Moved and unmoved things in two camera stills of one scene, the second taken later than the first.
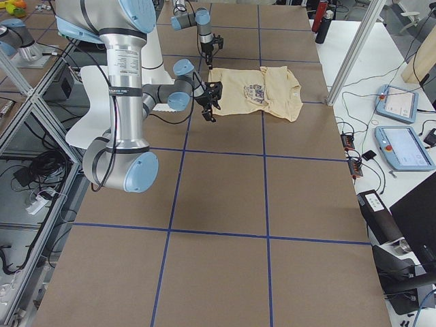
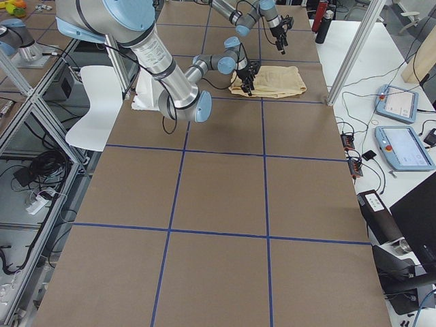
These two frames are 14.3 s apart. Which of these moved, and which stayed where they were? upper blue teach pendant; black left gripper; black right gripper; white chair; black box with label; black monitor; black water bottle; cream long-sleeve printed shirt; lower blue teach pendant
Moved: black left gripper; black right gripper; cream long-sleeve printed shirt
Stayed: upper blue teach pendant; black monitor; white chair; black box with label; lower blue teach pendant; black water bottle
